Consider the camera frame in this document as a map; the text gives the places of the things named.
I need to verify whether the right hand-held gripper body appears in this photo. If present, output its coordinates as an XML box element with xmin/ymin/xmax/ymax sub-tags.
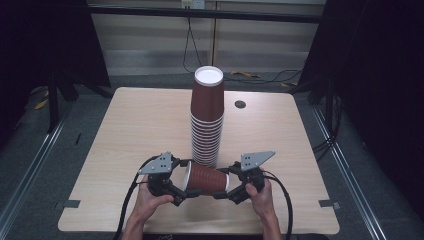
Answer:
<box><xmin>234</xmin><ymin>150</ymin><xmax>277</xmax><ymax>195</ymax></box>

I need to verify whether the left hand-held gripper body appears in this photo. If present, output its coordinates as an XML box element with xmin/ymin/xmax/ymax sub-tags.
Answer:
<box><xmin>137</xmin><ymin>151</ymin><xmax>181</xmax><ymax>198</ymax></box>

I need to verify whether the single brown paper cup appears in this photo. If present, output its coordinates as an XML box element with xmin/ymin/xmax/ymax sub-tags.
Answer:
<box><xmin>182</xmin><ymin>160</ymin><xmax>231</xmax><ymax>196</ymax></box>

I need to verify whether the stack of brown paper cups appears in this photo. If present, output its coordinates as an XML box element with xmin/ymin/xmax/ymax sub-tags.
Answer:
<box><xmin>189</xmin><ymin>65</ymin><xmax>226</xmax><ymax>169</ymax></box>

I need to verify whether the person's right hand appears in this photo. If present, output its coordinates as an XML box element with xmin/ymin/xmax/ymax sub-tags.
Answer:
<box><xmin>245</xmin><ymin>179</ymin><xmax>278</xmax><ymax>222</ymax></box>

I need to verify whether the person's left hand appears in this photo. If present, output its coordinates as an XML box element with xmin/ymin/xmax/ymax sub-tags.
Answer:
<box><xmin>133</xmin><ymin>183</ymin><xmax>175</xmax><ymax>223</ymax></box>

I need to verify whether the grey tape tab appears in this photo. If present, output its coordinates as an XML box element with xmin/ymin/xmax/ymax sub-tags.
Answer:
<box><xmin>317</xmin><ymin>198</ymin><xmax>342</xmax><ymax>211</ymax></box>
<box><xmin>54</xmin><ymin>199</ymin><xmax>82</xmax><ymax>210</ymax></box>

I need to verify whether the black curtain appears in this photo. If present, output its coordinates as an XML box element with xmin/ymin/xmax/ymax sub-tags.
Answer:
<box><xmin>297</xmin><ymin>0</ymin><xmax>424</xmax><ymax>222</ymax></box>
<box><xmin>0</xmin><ymin>0</ymin><xmax>112</xmax><ymax>153</ymax></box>

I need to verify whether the black horizontal metal bar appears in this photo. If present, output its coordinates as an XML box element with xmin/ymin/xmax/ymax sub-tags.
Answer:
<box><xmin>87</xmin><ymin>4</ymin><xmax>324</xmax><ymax>25</ymax></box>

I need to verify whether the left hand-held gripper black cable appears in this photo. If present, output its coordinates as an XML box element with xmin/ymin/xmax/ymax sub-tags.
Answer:
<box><xmin>113</xmin><ymin>154</ymin><xmax>161</xmax><ymax>240</ymax></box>

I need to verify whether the hand-held gripper black cable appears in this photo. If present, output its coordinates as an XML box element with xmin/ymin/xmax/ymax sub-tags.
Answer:
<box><xmin>261</xmin><ymin>170</ymin><xmax>295</xmax><ymax>240</ymax></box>
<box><xmin>113</xmin><ymin>154</ymin><xmax>161</xmax><ymax>240</ymax></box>

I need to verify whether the right hand-held gripper black cable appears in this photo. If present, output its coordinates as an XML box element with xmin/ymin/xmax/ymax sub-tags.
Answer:
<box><xmin>261</xmin><ymin>170</ymin><xmax>295</xmax><ymax>240</ymax></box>

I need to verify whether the bundle of black cables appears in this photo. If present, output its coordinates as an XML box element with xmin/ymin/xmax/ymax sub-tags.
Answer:
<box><xmin>312</xmin><ymin>93</ymin><xmax>345</xmax><ymax>163</ymax></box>

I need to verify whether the black cable on floor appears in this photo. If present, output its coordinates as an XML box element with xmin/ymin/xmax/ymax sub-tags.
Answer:
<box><xmin>223</xmin><ymin>68</ymin><xmax>304</xmax><ymax>85</ymax></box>

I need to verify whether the metal floor rail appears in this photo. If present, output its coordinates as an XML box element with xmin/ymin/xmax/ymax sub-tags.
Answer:
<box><xmin>312</xmin><ymin>105</ymin><xmax>388</xmax><ymax>240</ymax></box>
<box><xmin>0</xmin><ymin>99</ymin><xmax>74</xmax><ymax>232</ymax></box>

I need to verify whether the thin black hanging cable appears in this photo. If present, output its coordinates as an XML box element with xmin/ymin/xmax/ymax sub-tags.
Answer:
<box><xmin>181</xmin><ymin>16</ymin><xmax>204</xmax><ymax>74</ymax></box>

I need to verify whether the thin vertical wall post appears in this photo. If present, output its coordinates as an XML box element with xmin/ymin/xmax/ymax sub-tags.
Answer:
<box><xmin>210</xmin><ymin>1</ymin><xmax>218</xmax><ymax>67</ymax></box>

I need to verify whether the white wall power outlet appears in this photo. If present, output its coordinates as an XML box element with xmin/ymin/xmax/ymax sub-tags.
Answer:
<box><xmin>180</xmin><ymin>0</ymin><xmax>206</xmax><ymax>10</ymax></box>

